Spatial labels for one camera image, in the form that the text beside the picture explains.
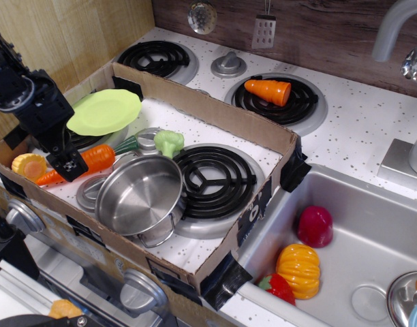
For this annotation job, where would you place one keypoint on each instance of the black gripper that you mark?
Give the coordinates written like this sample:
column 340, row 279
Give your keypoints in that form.
column 45, row 116

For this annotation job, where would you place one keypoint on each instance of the orange toy carrot green top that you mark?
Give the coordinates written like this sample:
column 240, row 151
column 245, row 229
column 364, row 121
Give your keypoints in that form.
column 97, row 159

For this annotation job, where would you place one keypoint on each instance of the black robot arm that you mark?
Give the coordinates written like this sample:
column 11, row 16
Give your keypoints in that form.
column 14, row 89

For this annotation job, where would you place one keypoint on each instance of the light green plastic plate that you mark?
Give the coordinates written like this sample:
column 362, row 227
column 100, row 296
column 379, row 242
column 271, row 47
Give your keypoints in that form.
column 104, row 112

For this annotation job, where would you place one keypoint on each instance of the orange toy carrot half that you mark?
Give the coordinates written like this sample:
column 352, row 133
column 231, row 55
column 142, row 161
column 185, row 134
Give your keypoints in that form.
column 271, row 91

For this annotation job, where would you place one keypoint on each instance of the yellow toy corn piece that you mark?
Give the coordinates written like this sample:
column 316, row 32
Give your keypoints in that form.
column 30, row 165

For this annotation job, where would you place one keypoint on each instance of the silver front stove knob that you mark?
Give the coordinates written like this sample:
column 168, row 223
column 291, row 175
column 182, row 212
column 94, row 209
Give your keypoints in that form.
column 87, row 193

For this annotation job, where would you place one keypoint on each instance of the silver stove knob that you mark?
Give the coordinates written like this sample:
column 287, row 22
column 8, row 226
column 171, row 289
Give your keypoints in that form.
column 228, row 66
column 87, row 193
column 146, row 143

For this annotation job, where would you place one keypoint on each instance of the cardboard fence with black tape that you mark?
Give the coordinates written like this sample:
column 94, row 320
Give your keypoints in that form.
column 206, row 277

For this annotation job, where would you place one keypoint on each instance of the silver oven knob left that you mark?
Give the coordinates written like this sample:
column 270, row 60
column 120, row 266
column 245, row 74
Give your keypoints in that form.
column 26, row 220

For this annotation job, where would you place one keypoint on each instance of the silver oven knob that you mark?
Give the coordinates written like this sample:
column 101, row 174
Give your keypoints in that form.
column 140, row 294
column 26, row 220

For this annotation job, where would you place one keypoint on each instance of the silver centre stove knob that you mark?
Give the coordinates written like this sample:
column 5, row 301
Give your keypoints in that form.
column 146, row 143

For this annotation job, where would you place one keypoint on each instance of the stainless steel pot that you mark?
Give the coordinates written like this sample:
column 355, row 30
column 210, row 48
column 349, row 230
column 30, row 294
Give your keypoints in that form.
column 144, row 199

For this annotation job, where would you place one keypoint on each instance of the green toy broccoli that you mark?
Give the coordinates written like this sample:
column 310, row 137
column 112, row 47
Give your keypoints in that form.
column 168, row 142

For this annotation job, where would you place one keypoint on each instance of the back left black burner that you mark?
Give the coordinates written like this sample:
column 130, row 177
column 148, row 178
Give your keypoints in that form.
column 168, row 60

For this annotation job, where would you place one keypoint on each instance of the orange toy food bottom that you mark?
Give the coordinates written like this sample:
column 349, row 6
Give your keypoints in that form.
column 64, row 308

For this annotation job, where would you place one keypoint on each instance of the silver oven knob right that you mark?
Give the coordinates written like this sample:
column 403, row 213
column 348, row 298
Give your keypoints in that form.
column 140, row 294

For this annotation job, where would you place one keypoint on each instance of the front right black burner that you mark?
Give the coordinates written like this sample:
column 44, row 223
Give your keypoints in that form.
column 219, row 181

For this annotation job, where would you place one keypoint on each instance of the silver back stove knob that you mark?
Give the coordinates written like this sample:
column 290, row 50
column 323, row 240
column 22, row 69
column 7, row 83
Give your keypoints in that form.
column 228, row 66

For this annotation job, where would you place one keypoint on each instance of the hanging metal strainer spoon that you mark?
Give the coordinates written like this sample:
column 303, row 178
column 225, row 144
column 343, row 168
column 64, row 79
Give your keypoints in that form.
column 202, row 17

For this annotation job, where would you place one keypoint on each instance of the red toy strawberry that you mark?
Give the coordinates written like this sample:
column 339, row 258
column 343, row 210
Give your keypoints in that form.
column 276, row 285

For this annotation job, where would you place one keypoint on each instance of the hanging metal spatula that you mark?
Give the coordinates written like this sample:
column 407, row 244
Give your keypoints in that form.
column 264, row 29

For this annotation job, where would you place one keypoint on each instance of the back right black burner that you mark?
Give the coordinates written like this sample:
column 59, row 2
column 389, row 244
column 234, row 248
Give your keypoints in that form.
column 304, row 111

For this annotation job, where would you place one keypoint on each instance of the yellow orange toy pumpkin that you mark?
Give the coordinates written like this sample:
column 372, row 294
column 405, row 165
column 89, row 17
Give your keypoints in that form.
column 299, row 265

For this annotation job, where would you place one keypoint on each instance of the dark red toy vegetable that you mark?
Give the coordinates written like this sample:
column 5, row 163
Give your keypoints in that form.
column 315, row 227

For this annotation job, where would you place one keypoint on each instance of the stainless steel sink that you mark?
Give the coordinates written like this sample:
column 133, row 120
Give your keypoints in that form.
column 374, row 242

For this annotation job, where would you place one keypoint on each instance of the silver faucet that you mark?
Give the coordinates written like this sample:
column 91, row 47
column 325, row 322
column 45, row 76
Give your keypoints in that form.
column 388, row 32

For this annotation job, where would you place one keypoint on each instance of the hanging shiny metal spoon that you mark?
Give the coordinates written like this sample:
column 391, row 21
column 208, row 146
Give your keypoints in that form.
column 409, row 65

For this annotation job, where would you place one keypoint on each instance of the silver bowl in sink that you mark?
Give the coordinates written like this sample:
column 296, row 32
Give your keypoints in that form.
column 401, row 298

